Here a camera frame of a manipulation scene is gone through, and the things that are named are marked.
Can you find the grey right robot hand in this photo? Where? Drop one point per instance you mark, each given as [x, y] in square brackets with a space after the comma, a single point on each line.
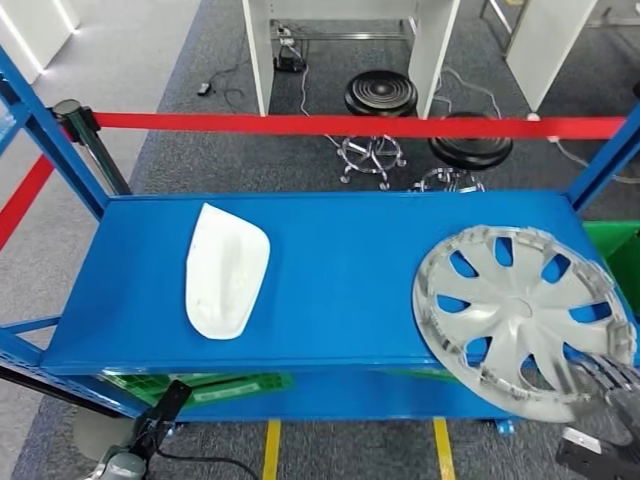
[623, 401]

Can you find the silver plastic wheel hubcap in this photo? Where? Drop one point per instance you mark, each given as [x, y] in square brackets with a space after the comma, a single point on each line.
[510, 311]

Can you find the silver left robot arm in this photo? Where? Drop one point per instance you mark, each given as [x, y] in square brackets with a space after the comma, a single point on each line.
[120, 467]

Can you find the blue metal shelf rack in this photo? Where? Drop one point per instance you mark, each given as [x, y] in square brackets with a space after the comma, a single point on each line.
[324, 265]

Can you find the green open plastic crate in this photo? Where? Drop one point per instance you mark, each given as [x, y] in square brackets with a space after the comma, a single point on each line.
[625, 265]

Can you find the black round stool chrome base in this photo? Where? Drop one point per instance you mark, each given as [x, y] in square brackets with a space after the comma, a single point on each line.
[381, 89]
[470, 154]

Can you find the white desk panel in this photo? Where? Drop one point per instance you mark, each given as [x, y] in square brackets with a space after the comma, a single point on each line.
[545, 46]

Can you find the long red barrier belt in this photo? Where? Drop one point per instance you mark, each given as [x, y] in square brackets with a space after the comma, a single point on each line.
[324, 124]

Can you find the white plastic mirror cover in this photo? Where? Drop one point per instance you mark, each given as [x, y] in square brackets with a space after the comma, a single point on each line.
[225, 278]

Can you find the black device box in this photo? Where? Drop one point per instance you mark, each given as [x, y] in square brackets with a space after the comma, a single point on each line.
[290, 64]

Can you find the black power adapter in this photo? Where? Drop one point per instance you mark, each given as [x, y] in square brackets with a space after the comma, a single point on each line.
[204, 89]

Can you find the black chrome barrier stanchion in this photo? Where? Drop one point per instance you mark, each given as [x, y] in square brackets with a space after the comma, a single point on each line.
[105, 166]

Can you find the short red barrier belt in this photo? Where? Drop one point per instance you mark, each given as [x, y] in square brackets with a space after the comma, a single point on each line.
[25, 202]

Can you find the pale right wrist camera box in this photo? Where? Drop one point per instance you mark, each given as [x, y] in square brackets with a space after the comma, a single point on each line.
[580, 440]

